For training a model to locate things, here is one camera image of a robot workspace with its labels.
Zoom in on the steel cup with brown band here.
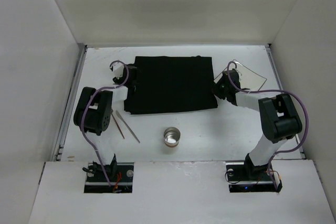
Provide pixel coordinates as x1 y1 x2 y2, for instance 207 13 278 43
163 127 181 148

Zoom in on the square white plate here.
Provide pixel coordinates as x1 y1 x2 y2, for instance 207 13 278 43
211 59 267 92

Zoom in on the silver knife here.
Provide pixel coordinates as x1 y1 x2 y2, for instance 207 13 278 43
116 111 140 143

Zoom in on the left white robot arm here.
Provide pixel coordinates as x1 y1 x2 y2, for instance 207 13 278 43
73 60 137 166

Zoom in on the right aluminium table rail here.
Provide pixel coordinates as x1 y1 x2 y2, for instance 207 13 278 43
265 43 307 159

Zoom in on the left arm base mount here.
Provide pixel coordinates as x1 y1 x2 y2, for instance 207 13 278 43
82 156 134 194

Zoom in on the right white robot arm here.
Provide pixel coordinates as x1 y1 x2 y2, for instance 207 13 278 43
213 69 302 170

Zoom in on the black cloth placemat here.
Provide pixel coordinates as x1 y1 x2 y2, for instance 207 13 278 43
124 56 218 115

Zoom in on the copper fork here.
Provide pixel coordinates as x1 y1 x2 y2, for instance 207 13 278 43
111 112 125 139

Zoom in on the aluminium table rail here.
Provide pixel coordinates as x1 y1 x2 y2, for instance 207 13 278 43
50 43 87 162
265 43 307 159

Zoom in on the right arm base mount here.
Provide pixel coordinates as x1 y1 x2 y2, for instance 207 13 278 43
225 155 282 193

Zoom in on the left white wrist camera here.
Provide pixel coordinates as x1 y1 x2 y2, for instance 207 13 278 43
110 62 124 78

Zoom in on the left aluminium table rail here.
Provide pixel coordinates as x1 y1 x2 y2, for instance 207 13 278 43
50 43 87 162

